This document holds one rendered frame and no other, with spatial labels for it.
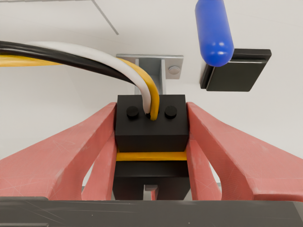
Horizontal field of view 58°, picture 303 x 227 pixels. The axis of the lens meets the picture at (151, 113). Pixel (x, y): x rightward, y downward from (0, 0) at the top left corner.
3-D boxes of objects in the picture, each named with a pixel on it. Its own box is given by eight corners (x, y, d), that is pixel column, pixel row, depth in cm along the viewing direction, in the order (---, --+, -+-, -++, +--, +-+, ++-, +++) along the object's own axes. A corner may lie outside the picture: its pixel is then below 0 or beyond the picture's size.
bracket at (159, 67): (118, 75, 20) (114, 136, 18) (116, 53, 18) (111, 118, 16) (179, 77, 21) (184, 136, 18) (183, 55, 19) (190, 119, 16)
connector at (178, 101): (126, 138, 16) (124, 171, 15) (117, 91, 12) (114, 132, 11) (176, 138, 16) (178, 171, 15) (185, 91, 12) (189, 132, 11)
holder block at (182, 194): (119, 146, 19) (116, 204, 17) (112, 103, 15) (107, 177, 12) (178, 146, 20) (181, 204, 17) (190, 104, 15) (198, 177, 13)
